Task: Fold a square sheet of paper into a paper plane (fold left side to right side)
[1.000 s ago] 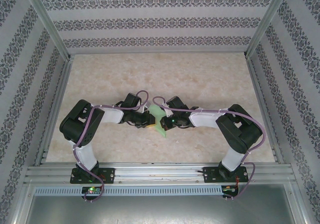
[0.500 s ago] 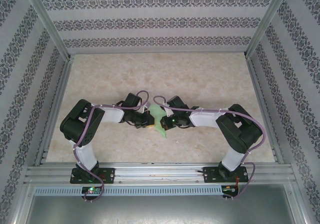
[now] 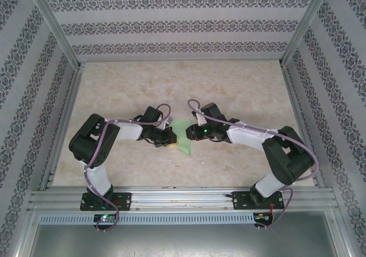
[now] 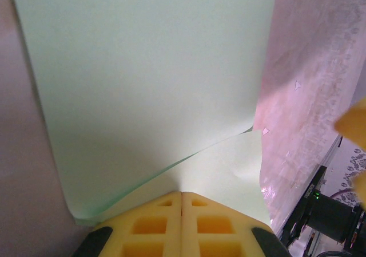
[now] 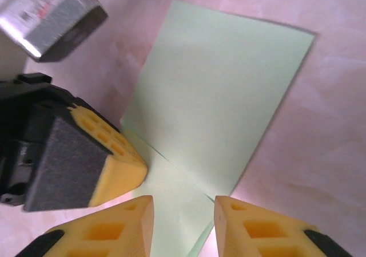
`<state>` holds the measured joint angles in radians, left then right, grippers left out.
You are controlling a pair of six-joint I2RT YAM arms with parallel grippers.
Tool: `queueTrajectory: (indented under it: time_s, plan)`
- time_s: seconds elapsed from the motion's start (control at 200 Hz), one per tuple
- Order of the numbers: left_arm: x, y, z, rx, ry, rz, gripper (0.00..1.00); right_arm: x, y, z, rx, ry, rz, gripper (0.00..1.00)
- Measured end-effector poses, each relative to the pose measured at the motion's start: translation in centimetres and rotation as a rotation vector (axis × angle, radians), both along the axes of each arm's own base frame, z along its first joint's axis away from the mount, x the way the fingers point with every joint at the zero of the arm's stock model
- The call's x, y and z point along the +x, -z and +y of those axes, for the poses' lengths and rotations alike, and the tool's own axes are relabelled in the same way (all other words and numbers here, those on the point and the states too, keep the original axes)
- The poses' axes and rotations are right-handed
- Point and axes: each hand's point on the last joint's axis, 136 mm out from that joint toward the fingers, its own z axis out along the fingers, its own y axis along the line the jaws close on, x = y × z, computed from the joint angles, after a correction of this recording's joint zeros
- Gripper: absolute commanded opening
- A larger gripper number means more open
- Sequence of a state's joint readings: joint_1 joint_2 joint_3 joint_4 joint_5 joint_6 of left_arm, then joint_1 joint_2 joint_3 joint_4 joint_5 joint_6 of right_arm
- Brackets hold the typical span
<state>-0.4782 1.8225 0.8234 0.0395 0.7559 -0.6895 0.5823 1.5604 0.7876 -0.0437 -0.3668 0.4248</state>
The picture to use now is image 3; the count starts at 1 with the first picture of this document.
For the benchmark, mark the green paper sheet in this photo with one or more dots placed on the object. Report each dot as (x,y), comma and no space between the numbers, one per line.
(181,125)

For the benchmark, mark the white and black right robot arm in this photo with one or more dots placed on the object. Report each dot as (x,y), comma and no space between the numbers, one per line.
(286,157)

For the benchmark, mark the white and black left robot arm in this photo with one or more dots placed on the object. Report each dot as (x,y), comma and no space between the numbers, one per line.
(94,142)

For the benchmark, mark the grey metal sheet panel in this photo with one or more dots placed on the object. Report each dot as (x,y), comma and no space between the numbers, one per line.
(183,240)

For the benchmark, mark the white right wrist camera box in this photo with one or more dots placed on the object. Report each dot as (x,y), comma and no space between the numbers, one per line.
(201,120)

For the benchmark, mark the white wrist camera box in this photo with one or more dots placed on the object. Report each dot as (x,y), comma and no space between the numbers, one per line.
(201,120)
(168,123)

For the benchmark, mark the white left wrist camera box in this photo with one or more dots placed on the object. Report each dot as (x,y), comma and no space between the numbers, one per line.
(168,123)

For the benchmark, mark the aluminium mounting rail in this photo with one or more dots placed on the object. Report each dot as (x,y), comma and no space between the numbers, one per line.
(186,197)

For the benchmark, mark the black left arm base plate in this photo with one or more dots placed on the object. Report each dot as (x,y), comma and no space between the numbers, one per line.
(125,201)

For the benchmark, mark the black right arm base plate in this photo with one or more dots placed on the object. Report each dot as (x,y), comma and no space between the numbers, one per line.
(240,201)

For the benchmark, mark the aluminium side rail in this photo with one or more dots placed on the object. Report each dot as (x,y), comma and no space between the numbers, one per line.
(298,111)
(68,111)

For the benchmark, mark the aluminium frame post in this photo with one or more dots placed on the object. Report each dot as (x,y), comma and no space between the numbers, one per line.
(303,25)
(55,25)

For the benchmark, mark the aluminium lower frame strut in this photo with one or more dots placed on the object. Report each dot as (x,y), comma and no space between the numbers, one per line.
(27,234)
(344,234)

